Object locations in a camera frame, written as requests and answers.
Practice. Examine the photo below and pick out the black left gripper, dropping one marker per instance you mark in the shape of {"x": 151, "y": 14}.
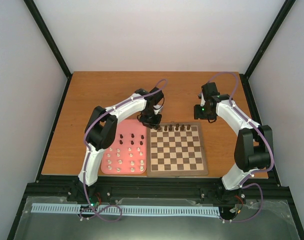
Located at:
{"x": 154, "y": 124}

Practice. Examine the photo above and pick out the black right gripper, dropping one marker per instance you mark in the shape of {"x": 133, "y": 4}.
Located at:
{"x": 197, "y": 115}

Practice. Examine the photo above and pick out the dark chess knight piece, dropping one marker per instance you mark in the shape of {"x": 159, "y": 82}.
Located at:
{"x": 177, "y": 127}

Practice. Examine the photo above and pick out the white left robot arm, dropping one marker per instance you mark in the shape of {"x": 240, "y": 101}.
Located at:
{"x": 101, "y": 128}

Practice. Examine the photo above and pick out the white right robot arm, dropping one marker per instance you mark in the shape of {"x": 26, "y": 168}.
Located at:
{"x": 254, "y": 144}

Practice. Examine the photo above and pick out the wooden chess board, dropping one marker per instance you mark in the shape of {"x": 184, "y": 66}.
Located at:
{"x": 176, "y": 153}

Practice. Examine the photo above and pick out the pink plastic tray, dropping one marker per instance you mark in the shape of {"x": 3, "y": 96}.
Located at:
{"x": 126, "y": 128}

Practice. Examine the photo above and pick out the light blue cable duct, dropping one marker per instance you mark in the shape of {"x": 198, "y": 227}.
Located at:
{"x": 128, "y": 210}

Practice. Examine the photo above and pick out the black aluminium frame rail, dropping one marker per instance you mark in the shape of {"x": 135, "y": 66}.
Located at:
{"x": 108, "y": 189}

